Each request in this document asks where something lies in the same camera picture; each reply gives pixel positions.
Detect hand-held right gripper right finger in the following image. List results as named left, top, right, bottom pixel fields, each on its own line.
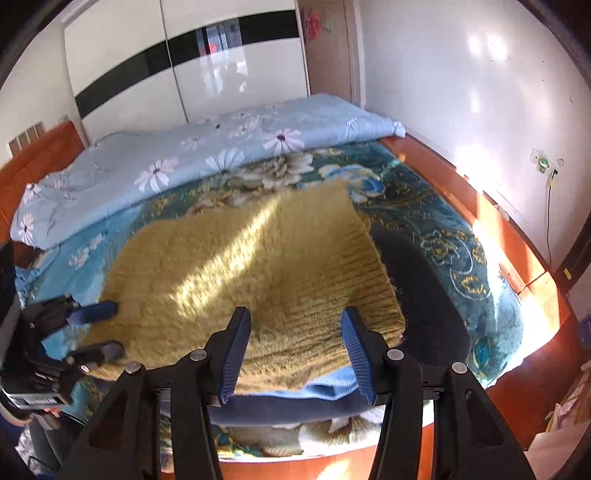
left=341, top=306, right=536, bottom=480

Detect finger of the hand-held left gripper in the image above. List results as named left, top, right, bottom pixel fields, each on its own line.
left=59, top=298, right=119, bottom=328
left=65, top=340, right=125, bottom=371

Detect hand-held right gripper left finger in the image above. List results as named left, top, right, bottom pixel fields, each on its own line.
left=58, top=307, right=252, bottom=480

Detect yellow knit sweater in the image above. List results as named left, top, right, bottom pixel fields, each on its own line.
left=81, top=179, right=408, bottom=398

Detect pile of light clothes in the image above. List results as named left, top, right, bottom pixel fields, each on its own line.
left=545, top=360, right=591, bottom=435

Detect light blue knit garment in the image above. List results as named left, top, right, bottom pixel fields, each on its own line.
left=272, top=367, right=366, bottom=402

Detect dark navy cloth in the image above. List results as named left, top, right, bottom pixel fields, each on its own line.
left=208, top=225, right=472, bottom=428

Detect cream fluffy cloth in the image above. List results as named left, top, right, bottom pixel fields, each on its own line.
left=226, top=413, right=384, bottom=459

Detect teal floral blanket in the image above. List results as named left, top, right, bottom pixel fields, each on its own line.
left=14, top=138, right=525, bottom=459

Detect light blue floral duvet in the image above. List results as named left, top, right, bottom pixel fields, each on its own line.
left=9, top=92, right=407, bottom=252

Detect white wardrobe with black stripe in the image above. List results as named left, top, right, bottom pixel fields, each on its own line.
left=62, top=0, right=311, bottom=139

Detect wooden door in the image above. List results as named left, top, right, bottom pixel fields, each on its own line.
left=295, top=0, right=365, bottom=110

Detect red door decoration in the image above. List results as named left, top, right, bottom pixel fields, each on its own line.
left=300, top=6, right=341, bottom=43

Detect orange wooden bed frame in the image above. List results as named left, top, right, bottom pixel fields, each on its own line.
left=0, top=121, right=578, bottom=480

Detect wall socket with green plug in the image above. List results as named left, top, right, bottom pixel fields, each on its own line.
left=531, top=148, right=565, bottom=176

